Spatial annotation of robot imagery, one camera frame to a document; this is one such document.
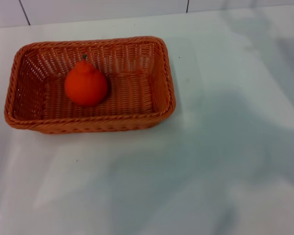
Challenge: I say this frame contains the orange toy fruit with stem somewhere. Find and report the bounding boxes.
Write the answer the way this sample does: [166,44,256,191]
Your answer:
[64,54,109,107]

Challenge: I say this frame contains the orange woven rectangular basket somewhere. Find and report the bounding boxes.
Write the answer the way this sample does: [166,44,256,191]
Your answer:
[4,36,176,135]

